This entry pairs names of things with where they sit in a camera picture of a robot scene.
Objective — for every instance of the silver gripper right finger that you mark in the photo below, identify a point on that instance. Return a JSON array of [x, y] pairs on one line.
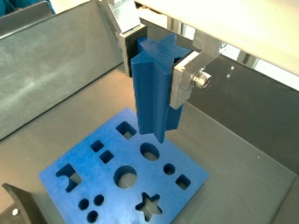
[[187, 72]]

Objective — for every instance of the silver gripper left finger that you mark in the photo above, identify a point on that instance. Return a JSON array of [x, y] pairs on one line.
[[123, 19]]

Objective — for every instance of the blue star-shaped peg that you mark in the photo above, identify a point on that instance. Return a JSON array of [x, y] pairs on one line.
[[152, 66]]

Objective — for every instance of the blue shape-sorting board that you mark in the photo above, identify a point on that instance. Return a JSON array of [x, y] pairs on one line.
[[121, 177]]

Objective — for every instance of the grey tray wall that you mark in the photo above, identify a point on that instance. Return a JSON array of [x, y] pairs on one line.
[[49, 60]]

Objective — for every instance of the dark curved bracket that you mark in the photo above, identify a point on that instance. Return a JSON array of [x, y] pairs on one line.
[[22, 212]]

